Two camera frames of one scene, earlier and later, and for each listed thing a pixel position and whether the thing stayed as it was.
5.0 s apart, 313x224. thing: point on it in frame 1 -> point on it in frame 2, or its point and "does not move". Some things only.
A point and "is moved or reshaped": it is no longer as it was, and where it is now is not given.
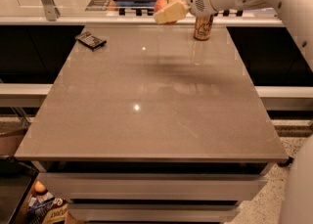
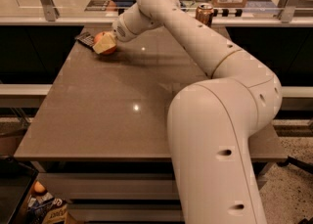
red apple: (164, 2) is moved or reshaped
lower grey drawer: (153, 211) does not move
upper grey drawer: (155, 185) does not move
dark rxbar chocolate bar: (89, 40) does not move
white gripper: (198, 0) -> (121, 33)
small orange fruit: (39, 187) does not move
